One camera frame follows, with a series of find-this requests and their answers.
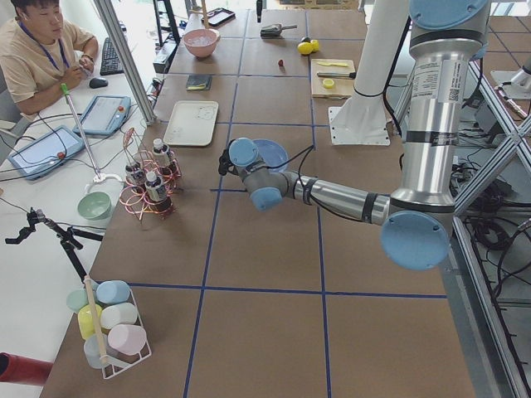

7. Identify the yellow lemon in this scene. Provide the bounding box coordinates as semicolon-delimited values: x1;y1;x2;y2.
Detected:
297;41;314;56
310;39;320;52

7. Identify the light blue round plate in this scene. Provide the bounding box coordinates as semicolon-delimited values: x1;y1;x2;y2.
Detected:
253;138;289;172

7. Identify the steel cylinder tool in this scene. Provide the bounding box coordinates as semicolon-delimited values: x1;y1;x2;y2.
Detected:
317;71;357;80

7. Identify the silver stand with green tip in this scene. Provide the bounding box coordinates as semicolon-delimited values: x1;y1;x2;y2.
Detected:
60;83;124;194

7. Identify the blue teach pendant tablet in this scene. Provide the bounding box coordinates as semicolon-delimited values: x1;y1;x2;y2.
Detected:
7;125;85;180

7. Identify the person in beige shirt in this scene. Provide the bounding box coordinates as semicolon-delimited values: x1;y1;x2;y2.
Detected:
1;1;99;118

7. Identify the pink bowl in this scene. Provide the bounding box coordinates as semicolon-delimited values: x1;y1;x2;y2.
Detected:
183;28;221;58

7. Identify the grey metal scoop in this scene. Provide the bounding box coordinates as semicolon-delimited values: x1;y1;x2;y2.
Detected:
260;23;298;38

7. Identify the yellow plastic knife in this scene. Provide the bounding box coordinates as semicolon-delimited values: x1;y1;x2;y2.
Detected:
316;61;349;68

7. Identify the black camera tripod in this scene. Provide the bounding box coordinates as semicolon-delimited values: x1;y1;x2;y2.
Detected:
4;208;103;282

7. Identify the black computer mouse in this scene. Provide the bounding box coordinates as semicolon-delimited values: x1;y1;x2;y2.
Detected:
89;77;109;89

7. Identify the white plastic cup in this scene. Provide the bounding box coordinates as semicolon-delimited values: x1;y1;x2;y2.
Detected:
100;303;138;329

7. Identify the wooden basket handle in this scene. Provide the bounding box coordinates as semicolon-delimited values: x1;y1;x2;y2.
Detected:
84;275;110;368

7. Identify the aluminium frame post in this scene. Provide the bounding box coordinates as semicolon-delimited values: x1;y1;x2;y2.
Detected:
94;0;156;126

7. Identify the pink plastic cup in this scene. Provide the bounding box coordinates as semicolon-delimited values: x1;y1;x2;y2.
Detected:
108;324;147;356

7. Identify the grey yellow sponge cloth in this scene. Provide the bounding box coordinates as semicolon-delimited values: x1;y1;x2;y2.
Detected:
186;75;212;91

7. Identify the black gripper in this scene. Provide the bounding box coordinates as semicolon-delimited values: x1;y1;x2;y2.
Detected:
218;142;235;175

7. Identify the copper wire bottle rack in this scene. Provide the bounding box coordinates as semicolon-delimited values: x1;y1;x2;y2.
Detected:
119;128;182;221

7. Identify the black keyboard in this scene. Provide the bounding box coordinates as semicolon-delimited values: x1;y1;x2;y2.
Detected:
100;37;124;75

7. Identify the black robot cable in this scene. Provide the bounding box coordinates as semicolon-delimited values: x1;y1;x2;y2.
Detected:
269;144;366;221

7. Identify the cream bear serving tray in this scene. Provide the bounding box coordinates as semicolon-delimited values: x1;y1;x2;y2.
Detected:
163;100;219;147

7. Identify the red cylinder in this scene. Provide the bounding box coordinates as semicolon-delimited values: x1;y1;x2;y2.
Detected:
1;352;53;386

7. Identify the wooden cutting board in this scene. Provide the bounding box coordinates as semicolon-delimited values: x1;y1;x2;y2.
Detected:
310;59;356;99

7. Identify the half lemon slice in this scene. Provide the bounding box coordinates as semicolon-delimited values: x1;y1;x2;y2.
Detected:
322;78;335;90

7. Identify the green bowl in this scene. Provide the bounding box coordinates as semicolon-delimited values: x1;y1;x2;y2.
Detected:
77;192;112;221

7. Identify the dark drink bottle white cap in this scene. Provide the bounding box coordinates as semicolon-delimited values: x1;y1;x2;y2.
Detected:
145;171;168;212

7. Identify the mint green plastic cup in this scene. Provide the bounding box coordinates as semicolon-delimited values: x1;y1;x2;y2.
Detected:
66;289;88;313

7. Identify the pale blue plastic cup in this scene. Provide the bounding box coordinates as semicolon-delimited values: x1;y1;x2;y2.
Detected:
83;334;104;369

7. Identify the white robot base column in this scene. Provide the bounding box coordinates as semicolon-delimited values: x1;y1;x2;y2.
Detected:
329;0;409;146

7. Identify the yellow plastic cup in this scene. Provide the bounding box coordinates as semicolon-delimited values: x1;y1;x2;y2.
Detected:
77;304;95;340

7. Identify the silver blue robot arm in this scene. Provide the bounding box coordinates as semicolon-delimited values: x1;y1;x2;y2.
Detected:
218;1;490;270

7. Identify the white wire cup basket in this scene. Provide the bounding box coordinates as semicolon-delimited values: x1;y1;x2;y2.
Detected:
92;280;152;380

